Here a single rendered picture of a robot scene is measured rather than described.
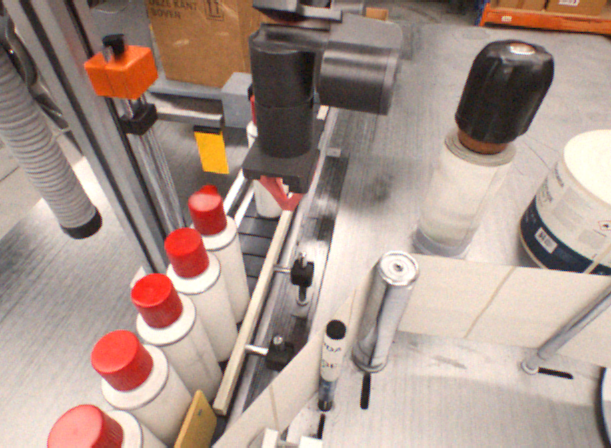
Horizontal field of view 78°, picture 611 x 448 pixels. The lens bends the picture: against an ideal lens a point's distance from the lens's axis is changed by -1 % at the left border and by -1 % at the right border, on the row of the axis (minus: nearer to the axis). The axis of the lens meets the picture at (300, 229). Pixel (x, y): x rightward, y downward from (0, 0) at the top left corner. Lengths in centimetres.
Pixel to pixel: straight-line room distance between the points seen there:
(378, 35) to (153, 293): 27
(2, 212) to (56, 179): 204
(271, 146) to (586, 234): 42
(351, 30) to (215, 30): 70
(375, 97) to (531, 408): 39
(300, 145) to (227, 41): 66
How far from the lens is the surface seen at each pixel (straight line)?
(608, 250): 61
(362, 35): 33
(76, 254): 75
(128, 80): 37
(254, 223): 63
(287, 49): 33
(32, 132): 33
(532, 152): 100
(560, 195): 62
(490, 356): 55
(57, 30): 42
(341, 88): 32
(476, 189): 51
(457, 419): 51
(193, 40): 105
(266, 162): 38
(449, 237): 57
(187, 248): 34
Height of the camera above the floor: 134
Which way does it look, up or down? 48 degrees down
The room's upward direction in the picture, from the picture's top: straight up
